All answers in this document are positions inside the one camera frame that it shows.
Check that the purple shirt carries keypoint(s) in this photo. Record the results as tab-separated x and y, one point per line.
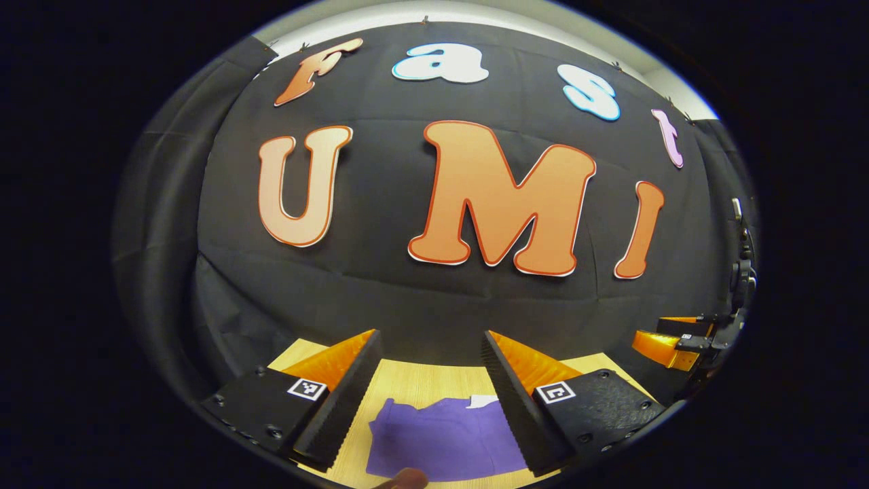
441	438

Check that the black backdrop cloth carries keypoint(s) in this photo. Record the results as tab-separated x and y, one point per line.
380	285

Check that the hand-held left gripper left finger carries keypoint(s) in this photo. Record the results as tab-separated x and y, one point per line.
343	407

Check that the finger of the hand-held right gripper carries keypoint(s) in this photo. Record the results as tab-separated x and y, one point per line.
686	326
669	350

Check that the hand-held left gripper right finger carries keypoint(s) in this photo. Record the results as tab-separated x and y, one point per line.
519	407

